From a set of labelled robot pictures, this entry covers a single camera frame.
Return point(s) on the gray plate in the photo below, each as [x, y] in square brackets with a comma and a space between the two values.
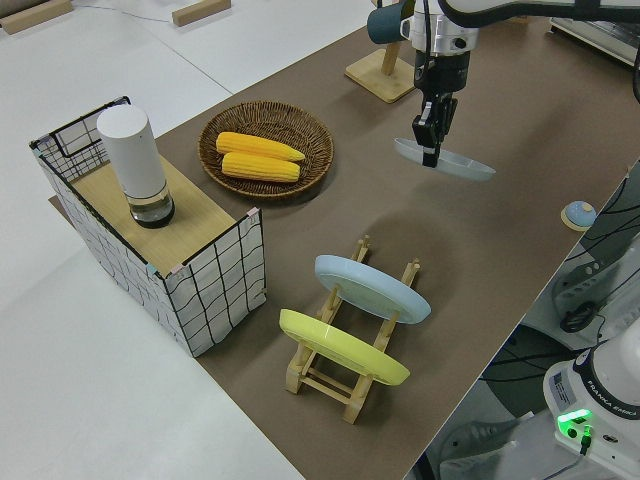
[465, 165]

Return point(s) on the white toaster oven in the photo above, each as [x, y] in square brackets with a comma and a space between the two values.
[600, 40]

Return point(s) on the wooden plate rack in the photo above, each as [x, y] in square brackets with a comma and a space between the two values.
[327, 385]

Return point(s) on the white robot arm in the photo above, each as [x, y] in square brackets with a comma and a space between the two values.
[615, 360]

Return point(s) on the blue service bell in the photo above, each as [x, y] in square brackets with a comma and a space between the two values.
[578, 214]

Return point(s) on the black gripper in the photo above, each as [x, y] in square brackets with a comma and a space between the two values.
[445, 72]

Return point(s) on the wooden mug rack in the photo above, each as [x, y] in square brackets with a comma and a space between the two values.
[380, 80]

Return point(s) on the light blue plate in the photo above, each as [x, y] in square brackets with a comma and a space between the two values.
[370, 290]

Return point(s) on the yellow corn cob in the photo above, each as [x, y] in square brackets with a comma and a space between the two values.
[255, 146]
[260, 168]

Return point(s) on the yellow plate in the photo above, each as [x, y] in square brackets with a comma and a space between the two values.
[345, 350]

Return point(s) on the wooden block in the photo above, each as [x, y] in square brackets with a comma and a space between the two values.
[35, 15]
[200, 11]

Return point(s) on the white cylinder bottle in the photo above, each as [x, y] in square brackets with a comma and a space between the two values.
[135, 155]

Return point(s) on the brown wicker basket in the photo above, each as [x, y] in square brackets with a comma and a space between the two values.
[305, 130]

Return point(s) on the brown table mat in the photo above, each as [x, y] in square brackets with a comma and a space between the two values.
[450, 250]

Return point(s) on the dark blue mug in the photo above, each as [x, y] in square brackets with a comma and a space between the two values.
[385, 22]

